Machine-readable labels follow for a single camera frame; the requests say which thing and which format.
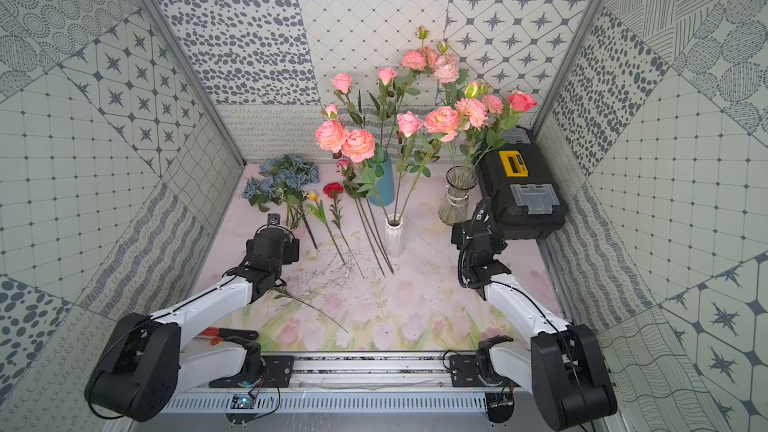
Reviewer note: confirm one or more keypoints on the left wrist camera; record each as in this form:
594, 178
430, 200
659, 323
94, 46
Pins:
273, 220

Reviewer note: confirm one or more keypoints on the pink peony flower stem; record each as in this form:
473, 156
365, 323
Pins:
416, 62

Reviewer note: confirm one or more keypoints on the red pipe wrench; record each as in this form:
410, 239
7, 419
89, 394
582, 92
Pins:
217, 336

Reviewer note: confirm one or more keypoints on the aluminium rail frame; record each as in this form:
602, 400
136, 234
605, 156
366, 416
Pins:
357, 371

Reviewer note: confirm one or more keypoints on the large pink rose stem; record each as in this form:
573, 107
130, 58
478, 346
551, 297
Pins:
516, 105

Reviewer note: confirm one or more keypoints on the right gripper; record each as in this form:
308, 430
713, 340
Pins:
458, 236

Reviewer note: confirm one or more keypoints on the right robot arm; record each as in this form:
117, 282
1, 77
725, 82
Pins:
565, 370

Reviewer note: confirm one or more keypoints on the large peony stem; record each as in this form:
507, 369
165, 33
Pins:
442, 125

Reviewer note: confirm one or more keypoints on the black toolbox yellow latch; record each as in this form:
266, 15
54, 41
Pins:
526, 203

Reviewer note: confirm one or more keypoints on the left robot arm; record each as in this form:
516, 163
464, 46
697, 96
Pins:
151, 358

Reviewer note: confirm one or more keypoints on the clear glass vase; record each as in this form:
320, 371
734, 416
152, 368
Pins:
461, 180

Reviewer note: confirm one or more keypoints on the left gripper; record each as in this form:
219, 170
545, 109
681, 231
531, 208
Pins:
273, 232

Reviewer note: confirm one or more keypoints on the bunch of artificial flowers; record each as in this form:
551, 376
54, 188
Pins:
287, 179

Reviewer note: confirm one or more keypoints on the blue cylindrical vase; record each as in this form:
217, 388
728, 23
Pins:
386, 188

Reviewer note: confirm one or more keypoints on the pink rose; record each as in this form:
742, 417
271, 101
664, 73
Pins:
409, 125

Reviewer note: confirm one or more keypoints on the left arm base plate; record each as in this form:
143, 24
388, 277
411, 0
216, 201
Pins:
276, 370

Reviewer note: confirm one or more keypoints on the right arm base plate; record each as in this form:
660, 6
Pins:
474, 370

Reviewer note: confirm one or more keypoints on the white ribbed vase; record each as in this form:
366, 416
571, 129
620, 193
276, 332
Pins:
394, 237

